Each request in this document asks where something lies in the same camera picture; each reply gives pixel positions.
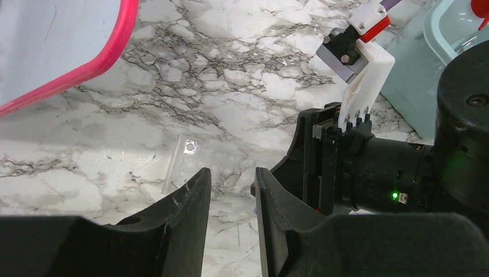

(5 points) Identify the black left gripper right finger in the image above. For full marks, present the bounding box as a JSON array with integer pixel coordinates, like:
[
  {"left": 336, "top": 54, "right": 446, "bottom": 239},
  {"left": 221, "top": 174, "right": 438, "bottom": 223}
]
[{"left": 254, "top": 167, "right": 488, "bottom": 276}]

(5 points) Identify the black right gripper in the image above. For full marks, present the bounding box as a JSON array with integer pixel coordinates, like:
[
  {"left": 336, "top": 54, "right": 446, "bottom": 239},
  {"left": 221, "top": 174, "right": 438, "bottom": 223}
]
[{"left": 272, "top": 102, "right": 436, "bottom": 215}]

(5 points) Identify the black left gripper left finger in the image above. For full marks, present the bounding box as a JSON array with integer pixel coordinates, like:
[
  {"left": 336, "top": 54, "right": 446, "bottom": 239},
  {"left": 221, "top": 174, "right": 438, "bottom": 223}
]
[{"left": 1, "top": 168, "right": 212, "bottom": 276}]

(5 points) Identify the clear plastic well plate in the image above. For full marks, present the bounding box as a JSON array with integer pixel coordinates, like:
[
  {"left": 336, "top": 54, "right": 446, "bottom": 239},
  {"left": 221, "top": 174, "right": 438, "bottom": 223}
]
[{"left": 162, "top": 135, "right": 269, "bottom": 194}]

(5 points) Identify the teal plastic bin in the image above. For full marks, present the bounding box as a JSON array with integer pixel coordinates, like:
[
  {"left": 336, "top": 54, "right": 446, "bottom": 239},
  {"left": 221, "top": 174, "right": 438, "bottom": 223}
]
[{"left": 381, "top": 0, "right": 488, "bottom": 140}]

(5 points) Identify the red pipette in bin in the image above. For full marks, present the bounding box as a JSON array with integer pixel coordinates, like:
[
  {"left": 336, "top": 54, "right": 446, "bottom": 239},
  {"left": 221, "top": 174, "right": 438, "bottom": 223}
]
[{"left": 470, "top": 0, "right": 489, "bottom": 31}]

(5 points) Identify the pink framed whiteboard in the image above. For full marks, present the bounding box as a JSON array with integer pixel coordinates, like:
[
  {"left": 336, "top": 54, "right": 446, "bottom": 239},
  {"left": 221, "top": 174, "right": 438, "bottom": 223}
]
[{"left": 1, "top": 1, "right": 139, "bottom": 115}]

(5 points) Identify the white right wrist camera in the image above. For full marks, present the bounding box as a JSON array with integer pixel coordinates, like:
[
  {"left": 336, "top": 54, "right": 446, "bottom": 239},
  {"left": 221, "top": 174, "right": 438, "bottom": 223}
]
[{"left": 316, "top": 1, "right": 398, "bottom": 131}]

